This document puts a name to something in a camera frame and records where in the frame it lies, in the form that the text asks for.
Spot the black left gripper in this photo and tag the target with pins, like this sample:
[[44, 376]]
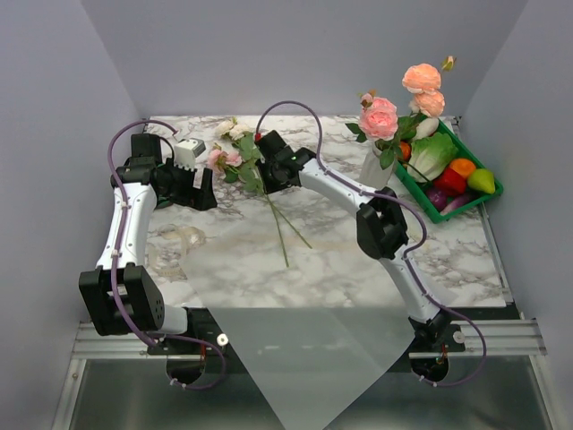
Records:
[[199, 199]]

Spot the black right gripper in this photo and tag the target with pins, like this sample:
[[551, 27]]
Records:
[[268, 187]]

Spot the small pink rose stem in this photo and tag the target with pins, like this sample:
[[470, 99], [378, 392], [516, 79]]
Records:
[[235, 168]]

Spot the white rose stem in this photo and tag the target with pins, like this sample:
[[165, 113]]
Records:
[[241, 136]]

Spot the pink double rose stem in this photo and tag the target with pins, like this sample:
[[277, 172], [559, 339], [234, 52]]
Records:
[[378, 123]]

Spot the white wrapping paper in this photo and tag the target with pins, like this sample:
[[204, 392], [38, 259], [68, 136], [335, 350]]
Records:
[[323, 280]]

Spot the peach rose stem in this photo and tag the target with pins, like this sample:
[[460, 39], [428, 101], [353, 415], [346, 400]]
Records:
[[423, 82]]

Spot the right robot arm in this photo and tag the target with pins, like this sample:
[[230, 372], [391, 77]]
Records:
[[381, 228]]

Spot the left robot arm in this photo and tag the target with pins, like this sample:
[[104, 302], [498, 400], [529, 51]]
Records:
[[120, 295]]

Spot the white ribbed vase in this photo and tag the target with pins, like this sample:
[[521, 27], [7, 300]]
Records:
[[372, 174]]

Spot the small orange toy vegetable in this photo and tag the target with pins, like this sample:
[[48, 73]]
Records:
[[405, 151]]

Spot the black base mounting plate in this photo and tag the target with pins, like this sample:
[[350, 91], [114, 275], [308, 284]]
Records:
[[295, 341]]

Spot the green plastic basket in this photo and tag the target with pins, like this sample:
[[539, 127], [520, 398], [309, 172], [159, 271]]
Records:
[[418, 190]]

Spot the toy green cabbage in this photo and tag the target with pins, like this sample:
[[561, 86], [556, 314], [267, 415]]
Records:
[[430, 156]]

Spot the white toy radish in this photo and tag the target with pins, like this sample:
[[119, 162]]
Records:
[[426, 128]]

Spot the toy purple eggplant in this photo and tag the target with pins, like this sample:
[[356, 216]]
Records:
[[444, 204]]

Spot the toy red pepper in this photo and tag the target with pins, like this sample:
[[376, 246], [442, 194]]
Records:
[[450, 182]]

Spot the toy orange fruit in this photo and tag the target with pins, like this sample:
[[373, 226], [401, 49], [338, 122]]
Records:
[[463, 167]]

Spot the toy yellow-green pear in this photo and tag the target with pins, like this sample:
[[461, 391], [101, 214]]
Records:
[[482, 180]]

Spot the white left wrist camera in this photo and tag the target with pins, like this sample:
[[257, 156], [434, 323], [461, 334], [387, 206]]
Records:
[[186, 153]]

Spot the aluminium frame rail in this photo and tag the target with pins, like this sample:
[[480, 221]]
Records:
[[111, 383]]

